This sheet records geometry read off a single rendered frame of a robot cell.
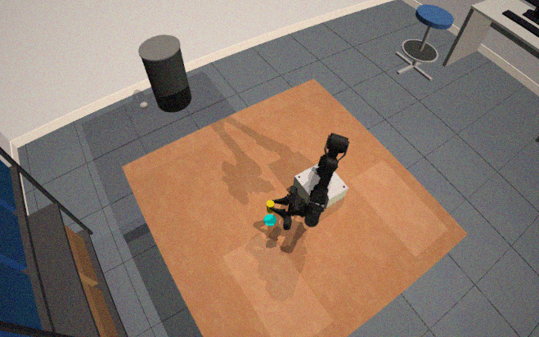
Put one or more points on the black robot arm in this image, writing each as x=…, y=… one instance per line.
x=327, y=165

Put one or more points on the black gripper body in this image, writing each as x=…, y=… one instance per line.
x=301, y=213

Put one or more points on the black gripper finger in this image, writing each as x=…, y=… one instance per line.
x=280, y=212
x=283, y=201

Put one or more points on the yellow cylinder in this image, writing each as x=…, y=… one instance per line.
x=270, y=204

